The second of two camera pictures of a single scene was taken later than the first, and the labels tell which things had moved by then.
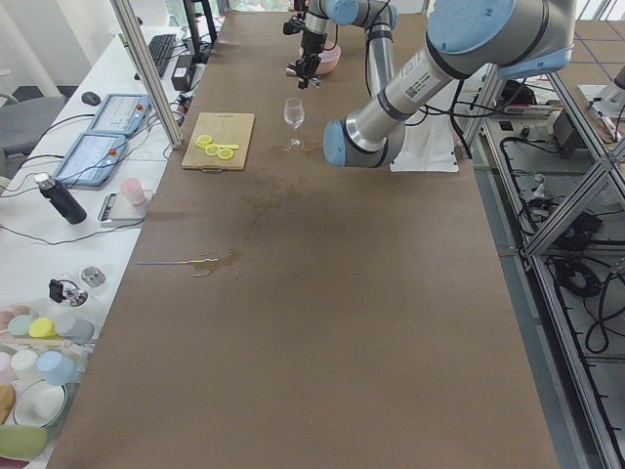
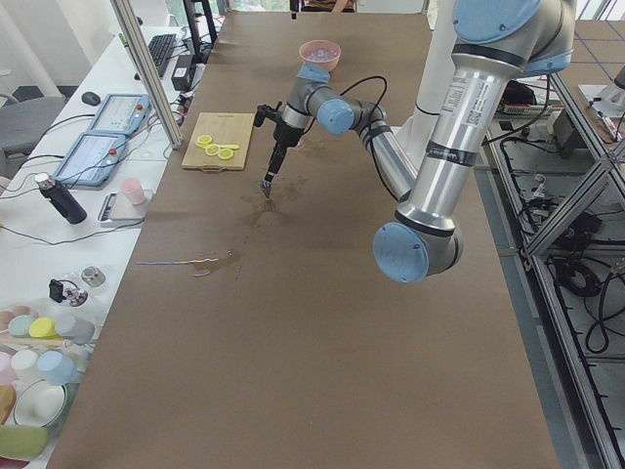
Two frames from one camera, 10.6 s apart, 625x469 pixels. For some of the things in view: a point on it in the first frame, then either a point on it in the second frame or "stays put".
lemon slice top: [203, 141] stays put
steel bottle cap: [93, 276] stays put
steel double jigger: [292, 72] → [269, 203]
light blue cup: [59, 369] stays put
